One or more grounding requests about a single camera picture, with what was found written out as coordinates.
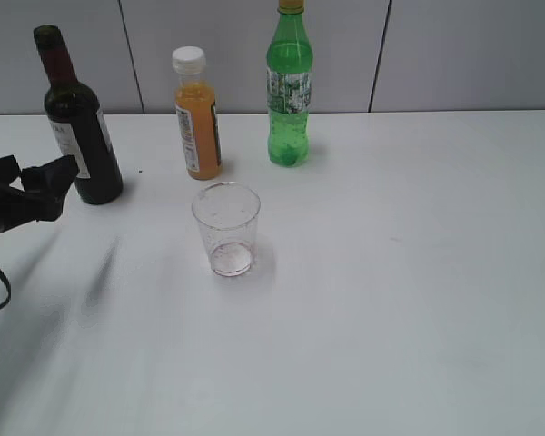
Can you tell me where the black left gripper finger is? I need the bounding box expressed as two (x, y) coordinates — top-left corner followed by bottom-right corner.
(21, 155), (79, 222)
(0, 155), (19, 186)

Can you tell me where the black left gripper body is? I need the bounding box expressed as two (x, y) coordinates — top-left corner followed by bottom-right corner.
(0, 183), (39, 233)

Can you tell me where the dark red wine bottle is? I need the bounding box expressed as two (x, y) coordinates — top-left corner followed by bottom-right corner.
(33, 25), (124, 205)

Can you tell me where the transparent plastic cup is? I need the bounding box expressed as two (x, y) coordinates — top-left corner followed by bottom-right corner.
(191, 182), (262, 277)

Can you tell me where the orange juice bottle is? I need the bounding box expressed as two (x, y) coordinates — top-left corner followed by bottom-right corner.
(172, 46), (222, 180)

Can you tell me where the green soda bottle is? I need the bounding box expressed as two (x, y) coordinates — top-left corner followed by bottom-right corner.
(266, 1), (313, 167)

